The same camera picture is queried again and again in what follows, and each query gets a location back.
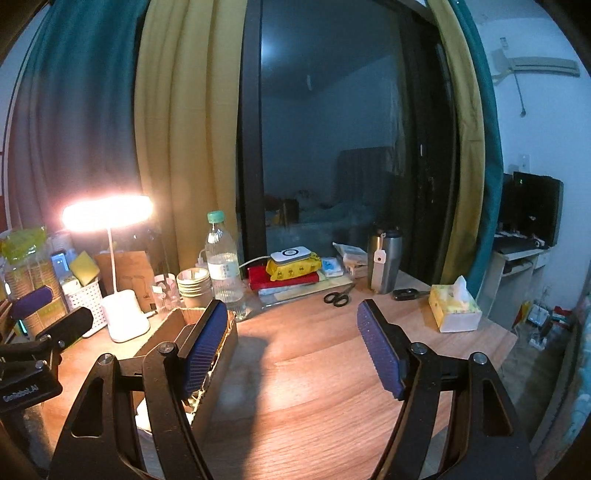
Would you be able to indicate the stack of small white boxes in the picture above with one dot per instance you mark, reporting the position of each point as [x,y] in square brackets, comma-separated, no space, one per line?
[353,256]

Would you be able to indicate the yellow-green sponge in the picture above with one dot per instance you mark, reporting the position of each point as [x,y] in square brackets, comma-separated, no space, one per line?
[85,267]

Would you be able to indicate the white computer desk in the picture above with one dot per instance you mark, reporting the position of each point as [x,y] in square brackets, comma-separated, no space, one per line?
[517,281]

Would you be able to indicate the black-framed glass door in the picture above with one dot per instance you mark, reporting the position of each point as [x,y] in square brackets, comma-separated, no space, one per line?
[341,124]

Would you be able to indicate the stainless steel tumbler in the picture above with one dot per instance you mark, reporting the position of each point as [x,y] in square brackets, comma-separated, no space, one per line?
[385,267]

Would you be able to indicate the clear floral printed glass cup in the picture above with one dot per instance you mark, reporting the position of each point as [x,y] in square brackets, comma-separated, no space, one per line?
[166,295]

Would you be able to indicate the yellow wipes pack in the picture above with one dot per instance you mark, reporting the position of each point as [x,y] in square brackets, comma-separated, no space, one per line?
[295,270]

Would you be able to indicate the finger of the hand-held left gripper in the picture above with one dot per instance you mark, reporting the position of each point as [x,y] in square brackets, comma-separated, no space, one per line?
[69,323]
[32,300]

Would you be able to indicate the white wall socket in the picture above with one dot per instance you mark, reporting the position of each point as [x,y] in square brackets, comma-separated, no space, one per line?
[524,162]

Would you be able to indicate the black computer monitor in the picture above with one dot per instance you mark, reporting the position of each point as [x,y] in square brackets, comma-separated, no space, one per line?
[538,207]

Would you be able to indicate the brown cardboard box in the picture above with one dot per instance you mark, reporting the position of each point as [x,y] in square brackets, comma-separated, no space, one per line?
[219,378]

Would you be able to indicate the white air conditioner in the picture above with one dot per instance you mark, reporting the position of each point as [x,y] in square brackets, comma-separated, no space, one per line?
[540,64]

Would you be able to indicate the clear plastic jar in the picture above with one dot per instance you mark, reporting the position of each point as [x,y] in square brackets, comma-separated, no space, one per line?
[27,277]

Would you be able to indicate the floor clutter pile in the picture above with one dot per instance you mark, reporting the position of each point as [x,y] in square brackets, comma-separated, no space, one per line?
[547,323]

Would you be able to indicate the stack of papers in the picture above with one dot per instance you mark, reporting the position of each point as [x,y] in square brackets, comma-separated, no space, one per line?
[300,293]

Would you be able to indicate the teal curtain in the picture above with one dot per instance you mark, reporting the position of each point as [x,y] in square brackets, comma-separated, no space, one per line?
[490,175]
[78,101]

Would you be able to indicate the black computer tower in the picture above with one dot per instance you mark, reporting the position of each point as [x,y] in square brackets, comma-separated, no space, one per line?
[507,203]

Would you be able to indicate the white desk lamp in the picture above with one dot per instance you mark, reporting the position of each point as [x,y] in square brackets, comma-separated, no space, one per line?
[124,318]

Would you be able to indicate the white plastic basket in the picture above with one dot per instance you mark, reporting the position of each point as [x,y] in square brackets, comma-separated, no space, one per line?
[85,300]

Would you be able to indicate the yellow-green plastic bag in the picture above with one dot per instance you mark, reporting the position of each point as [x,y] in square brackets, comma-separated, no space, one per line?
[23,244]

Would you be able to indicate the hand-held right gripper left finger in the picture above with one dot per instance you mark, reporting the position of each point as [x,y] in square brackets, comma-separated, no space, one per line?
[207,341]

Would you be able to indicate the patterned bedding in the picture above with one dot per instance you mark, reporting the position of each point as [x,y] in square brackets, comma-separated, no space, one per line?
[579,392]

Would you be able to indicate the black car key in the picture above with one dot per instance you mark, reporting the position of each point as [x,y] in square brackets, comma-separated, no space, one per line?
[406,294]

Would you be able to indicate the white power bank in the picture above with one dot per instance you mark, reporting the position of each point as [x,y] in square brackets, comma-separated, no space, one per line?
[290,255]

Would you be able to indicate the small lit phone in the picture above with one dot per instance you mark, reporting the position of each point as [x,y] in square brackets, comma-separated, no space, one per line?
[60,263]

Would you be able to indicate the yellow curtain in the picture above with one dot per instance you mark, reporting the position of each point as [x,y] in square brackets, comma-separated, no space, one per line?
[189,129]
[461,147]

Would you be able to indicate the brown printed lamp carton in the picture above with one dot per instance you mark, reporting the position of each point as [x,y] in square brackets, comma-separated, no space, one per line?
[134,277]

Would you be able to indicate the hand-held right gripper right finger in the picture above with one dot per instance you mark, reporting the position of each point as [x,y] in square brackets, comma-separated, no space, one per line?
[383,350]

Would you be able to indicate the red book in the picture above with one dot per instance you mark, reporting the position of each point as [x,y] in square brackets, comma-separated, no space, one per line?
[263,279]

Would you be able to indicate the stack of brown paper cups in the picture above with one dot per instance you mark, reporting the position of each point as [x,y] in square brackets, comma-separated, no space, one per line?
[194,290]

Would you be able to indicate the small blue white packet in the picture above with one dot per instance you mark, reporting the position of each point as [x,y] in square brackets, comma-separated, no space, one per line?
[332,266]

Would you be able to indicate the yellow tissue box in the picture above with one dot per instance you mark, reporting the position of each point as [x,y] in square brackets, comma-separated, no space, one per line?
[455,311]

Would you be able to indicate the clear plastic water bottle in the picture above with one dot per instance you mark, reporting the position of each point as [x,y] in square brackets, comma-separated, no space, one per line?
[224,272]

